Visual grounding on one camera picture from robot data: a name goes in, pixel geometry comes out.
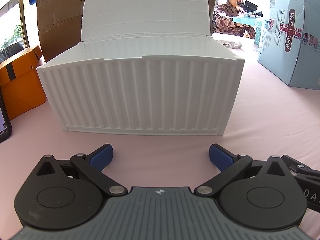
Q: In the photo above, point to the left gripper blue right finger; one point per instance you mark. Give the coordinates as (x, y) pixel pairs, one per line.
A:
(232, 168)

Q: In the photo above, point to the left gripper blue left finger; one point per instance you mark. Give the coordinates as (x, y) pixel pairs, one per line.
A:
(90, 168)

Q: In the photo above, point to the orange box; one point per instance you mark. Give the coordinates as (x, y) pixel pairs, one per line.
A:
(20, 84)

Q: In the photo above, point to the white ribbed storage box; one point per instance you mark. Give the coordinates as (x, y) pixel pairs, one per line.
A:
(144, 67)

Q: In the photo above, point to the light blue cardboard box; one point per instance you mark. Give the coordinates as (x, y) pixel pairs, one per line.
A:
(289, 42)

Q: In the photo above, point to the teal flat box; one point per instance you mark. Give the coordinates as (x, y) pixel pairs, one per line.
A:
(254, 22)

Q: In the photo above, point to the woman in patterned top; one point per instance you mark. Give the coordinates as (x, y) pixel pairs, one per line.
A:
(223, 19)

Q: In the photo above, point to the large brown cardboard box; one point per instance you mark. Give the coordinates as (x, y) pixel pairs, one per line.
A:
(76, 30)

